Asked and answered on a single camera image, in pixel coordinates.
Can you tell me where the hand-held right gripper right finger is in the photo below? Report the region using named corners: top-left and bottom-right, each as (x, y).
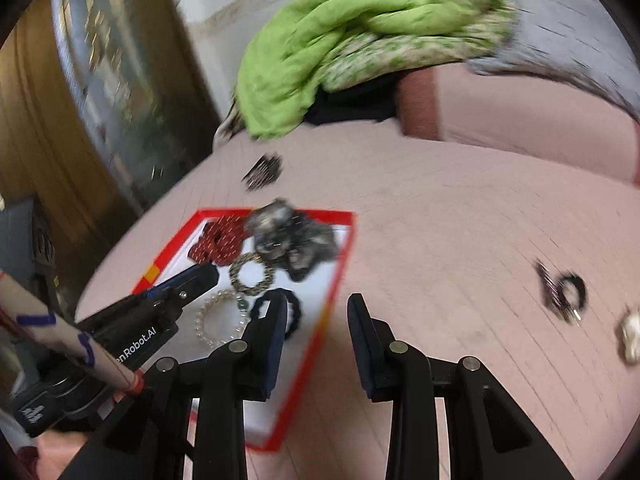
top-left (347, 293), bottom-right (576, 480)

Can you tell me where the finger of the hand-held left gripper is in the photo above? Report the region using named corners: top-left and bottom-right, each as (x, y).
top-left (132, 264), bottom-right (221, 316)

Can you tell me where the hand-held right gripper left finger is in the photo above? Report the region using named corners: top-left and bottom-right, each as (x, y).
top-left (60, 292), bottom-right (290, 480)

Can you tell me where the pearl bracelet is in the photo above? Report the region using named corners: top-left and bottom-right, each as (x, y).
top-left (194, 290), bottom-right (251, 348)

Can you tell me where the leopard print hair tie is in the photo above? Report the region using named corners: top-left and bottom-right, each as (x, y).
top-left (229, 254), bottom-right (275, 295)

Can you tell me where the fluffy black hair tie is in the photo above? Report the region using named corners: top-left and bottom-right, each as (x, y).
top-left (249, 287), bottom-right (303, 338)

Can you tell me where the red dotted scrunchie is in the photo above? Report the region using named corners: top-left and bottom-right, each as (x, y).
top-left (187, 214), bottom-right (256, 266)

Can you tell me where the red-bordered white tray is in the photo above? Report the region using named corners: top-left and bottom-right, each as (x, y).
top-left (131, 207), bottom-right (357, 453)

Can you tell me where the grey sheer scrunchie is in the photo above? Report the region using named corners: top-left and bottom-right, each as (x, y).
top-left (245, 199), bottom-right (341, 281)

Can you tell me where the person's left hand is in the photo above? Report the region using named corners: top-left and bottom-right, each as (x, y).
top-left (37, 420), bottom-right (111, 480)

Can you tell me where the beige stick with blue marks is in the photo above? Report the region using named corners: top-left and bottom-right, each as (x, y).
top-left (0, 272), bottom-right (146, 396)

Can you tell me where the dark patterned hair clip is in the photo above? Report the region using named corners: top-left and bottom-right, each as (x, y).
top-left (241, 152), bottom-right (284, 192)

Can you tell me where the dark grey cabinet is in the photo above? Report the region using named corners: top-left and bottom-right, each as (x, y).
top-left (0, 199), bottom-right (71, 311)

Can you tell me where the black cloth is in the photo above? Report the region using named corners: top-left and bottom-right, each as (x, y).
top-left (302, 77), bottom-right (406, 126)

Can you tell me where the green quilted blanket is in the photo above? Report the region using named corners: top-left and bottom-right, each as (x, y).
top-left (235, 0), bottom-right (451, 141)

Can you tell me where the white printed scrunchie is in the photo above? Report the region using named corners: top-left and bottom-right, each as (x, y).
top-left (620, 310), bottom-right (640, 363)

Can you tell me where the pink bolster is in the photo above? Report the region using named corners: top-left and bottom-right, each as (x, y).
top-left (397, 62), bottom-right (640, 186)

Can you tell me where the green floral blanket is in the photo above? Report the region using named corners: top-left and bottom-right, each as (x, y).
top-left (320, 0), bottom-right (518, 93)

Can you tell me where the grey quilted pillow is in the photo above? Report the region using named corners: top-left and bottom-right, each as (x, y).
top-left (465, 0), bottom-right (640, 126)

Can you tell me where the purple beaded hair tie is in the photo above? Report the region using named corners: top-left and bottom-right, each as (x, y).
top-left (534, 258), bottom-right (562, 312)

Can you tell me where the thin black hair tie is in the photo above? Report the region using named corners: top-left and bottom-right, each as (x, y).
top-left (556, 271), bottom-right (587, 320)

